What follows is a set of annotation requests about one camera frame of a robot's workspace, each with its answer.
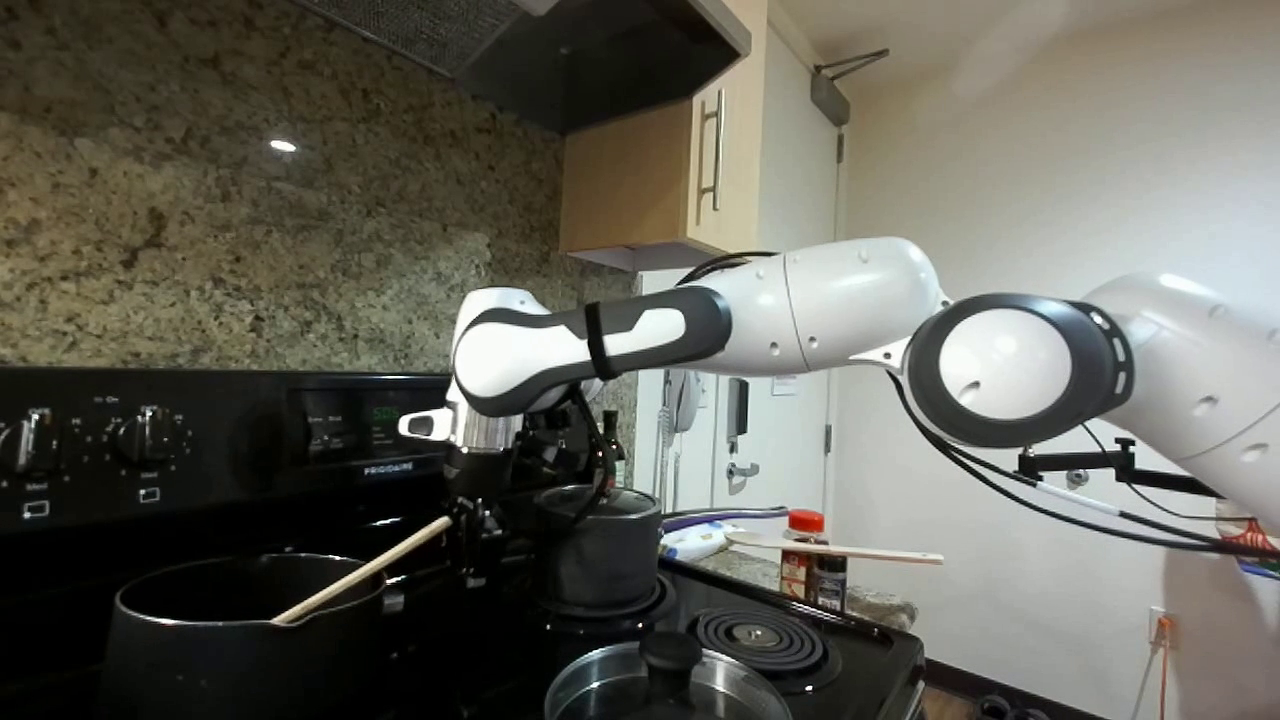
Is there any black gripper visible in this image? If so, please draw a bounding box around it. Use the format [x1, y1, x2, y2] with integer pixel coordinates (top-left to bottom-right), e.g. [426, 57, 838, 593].
[451, 401, 598, 533]

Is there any wooden spoon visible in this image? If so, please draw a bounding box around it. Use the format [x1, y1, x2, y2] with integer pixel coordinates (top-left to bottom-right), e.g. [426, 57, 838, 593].
[267, 517, 451, 626]

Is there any spice jar with orange lid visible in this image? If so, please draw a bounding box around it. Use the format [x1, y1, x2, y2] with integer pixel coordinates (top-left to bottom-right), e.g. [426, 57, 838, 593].
[781, 508, 848, 612]

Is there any large black pot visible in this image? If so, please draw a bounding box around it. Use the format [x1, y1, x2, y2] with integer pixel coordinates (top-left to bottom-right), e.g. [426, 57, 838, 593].
[97, 550, 403, 720]

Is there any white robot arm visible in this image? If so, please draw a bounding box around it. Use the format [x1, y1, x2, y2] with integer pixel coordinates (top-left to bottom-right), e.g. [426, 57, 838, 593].
[451, 237, 1280, 523]

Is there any black pot with lid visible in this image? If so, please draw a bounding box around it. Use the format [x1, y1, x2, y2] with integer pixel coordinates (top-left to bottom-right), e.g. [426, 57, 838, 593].
[532, 417, 658, 617]

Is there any wooden spatula on counter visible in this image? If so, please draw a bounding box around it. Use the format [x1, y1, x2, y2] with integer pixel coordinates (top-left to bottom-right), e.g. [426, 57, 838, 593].
[726, 534, 946, 562]

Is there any steel pot with glass lid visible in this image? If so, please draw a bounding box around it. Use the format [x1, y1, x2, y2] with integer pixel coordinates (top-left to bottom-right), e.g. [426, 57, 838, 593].
[543, 633, 792, 720]

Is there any black electric stove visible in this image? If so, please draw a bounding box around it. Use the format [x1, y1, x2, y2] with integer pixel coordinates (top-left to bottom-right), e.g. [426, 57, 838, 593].
[0, 368, 922, 720]

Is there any white blue packet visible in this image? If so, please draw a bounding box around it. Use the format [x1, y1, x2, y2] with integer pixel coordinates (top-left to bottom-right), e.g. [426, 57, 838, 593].
[658, 523, 726, 562]

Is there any white door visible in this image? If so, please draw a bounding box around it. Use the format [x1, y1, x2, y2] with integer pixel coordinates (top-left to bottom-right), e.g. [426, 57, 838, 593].
[631, 33, 838, 508]

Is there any beige upper cabinet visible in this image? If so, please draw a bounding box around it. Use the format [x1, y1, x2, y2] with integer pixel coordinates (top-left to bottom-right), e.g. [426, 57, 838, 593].
[559, 0, 769, 271]

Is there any range hood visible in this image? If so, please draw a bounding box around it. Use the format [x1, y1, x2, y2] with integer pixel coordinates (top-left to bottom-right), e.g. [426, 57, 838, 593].
[300, 0, 752, 136]

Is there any wall phone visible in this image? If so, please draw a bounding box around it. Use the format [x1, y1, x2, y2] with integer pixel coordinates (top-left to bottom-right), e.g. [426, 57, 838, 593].
[664, 368, 699, 435]

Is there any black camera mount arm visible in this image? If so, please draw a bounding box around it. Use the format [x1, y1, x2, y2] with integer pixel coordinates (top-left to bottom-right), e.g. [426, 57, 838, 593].
[1014, 435, 1206, 496]

